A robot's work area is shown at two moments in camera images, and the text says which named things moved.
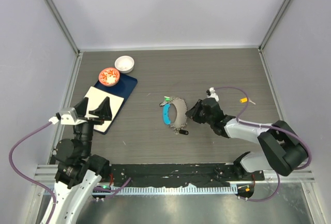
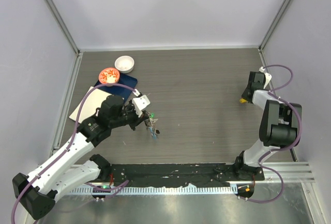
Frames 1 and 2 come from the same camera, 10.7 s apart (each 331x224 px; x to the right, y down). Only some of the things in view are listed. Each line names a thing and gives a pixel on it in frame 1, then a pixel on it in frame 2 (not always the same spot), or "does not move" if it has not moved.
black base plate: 140,175 does not move
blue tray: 123,89 does not move
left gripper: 103,110 -> 137,120
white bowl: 124,64 does not move
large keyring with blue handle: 181,117 -> 149,124
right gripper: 193,113 -> 243,94
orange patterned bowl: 108,77 does not move
